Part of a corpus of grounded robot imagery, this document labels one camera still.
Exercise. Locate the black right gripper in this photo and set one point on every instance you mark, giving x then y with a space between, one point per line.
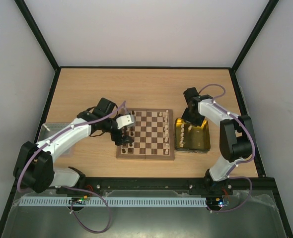
192 118

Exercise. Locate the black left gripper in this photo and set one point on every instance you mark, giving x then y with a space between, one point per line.
114 138

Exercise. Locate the wooden folding chess board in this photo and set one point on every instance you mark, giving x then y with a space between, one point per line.
152 135

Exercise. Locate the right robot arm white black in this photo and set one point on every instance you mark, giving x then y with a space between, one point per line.
236 136

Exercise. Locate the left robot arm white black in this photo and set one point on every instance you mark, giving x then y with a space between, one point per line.
35 164

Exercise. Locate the gold metal tray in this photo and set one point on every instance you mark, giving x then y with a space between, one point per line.
189 138

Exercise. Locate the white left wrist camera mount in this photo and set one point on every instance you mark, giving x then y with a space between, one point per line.
127 120

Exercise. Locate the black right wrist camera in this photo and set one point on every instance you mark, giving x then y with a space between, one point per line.
190 93

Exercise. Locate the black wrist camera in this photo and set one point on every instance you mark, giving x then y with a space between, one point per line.
105 106
190 93

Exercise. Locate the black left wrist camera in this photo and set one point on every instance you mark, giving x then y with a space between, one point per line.
105 106

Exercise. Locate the black frame rail front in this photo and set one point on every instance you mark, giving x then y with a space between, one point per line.
192 186

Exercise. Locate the grey slotted cable duct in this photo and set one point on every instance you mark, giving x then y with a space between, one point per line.
113 202

